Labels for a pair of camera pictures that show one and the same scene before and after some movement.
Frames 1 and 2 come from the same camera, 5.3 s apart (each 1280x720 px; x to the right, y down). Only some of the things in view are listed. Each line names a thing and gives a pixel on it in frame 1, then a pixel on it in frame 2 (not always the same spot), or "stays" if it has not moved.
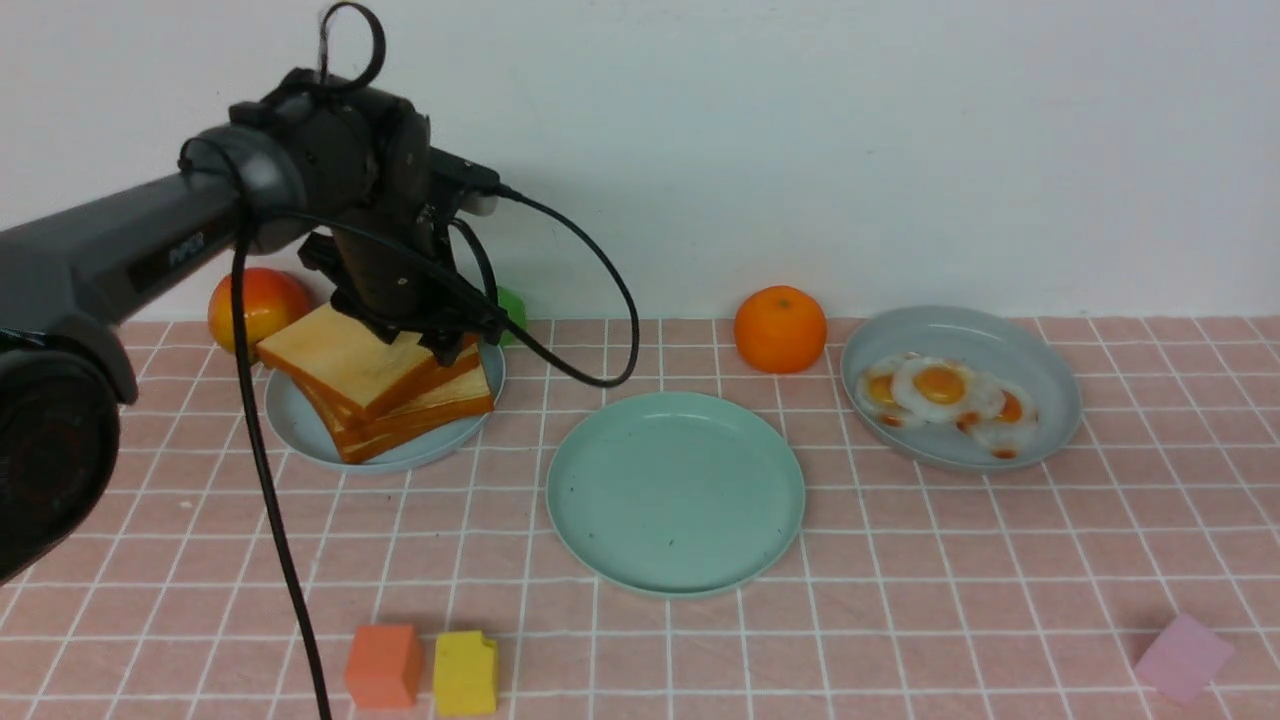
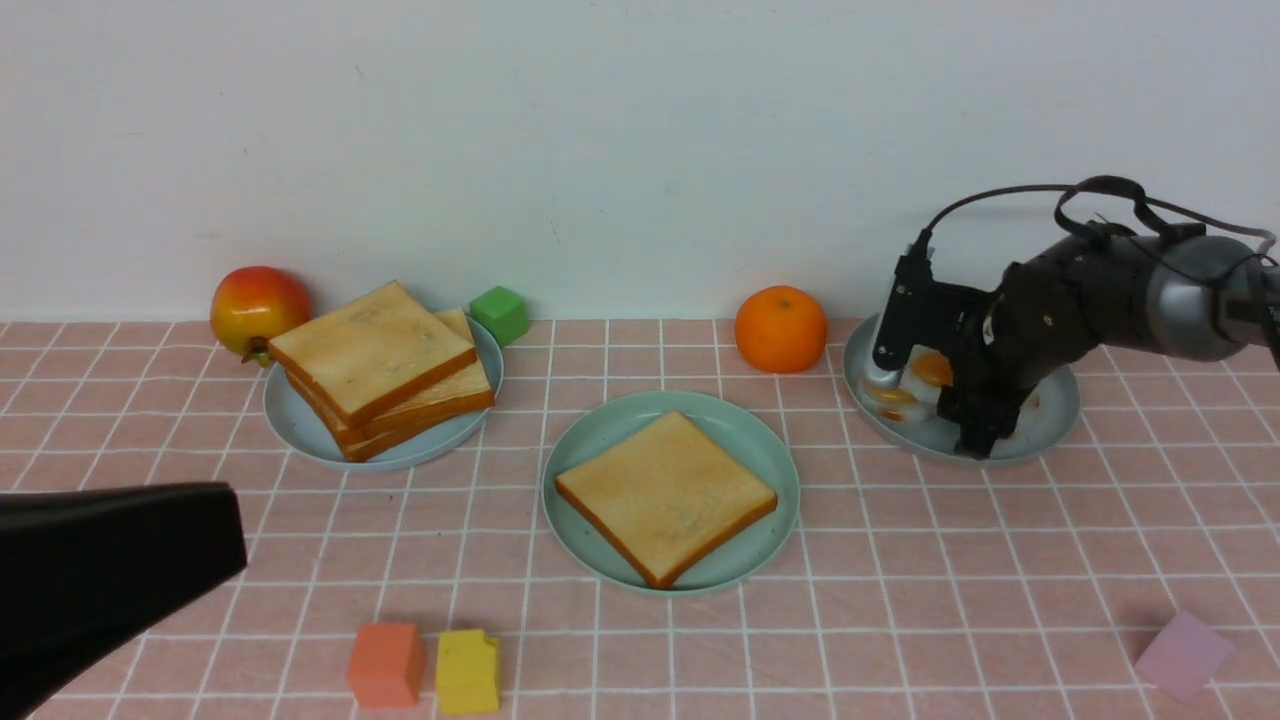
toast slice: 450,396 → 364,354
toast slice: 373,388 → 667,497
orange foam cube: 384,667 stays
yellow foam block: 464,675 stays
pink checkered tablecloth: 1129,569 stays
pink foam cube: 1186,660 stays
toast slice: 351,451 stays
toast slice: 462,393 → 373,351
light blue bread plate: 299,429 stays
